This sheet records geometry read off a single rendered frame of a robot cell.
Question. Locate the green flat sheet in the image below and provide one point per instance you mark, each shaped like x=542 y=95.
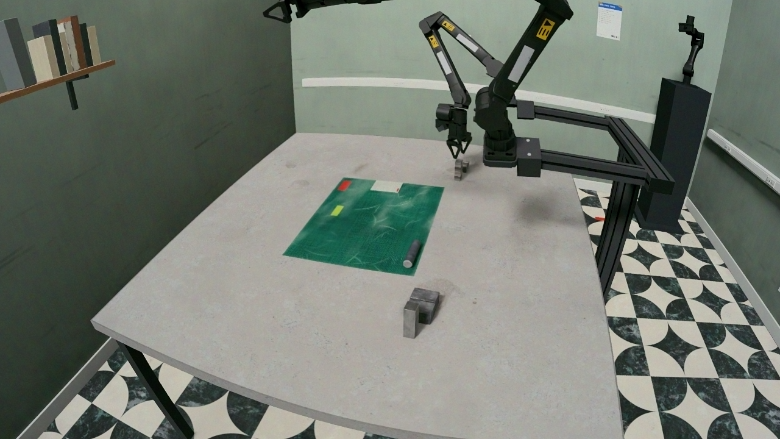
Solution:
x=369 y=224

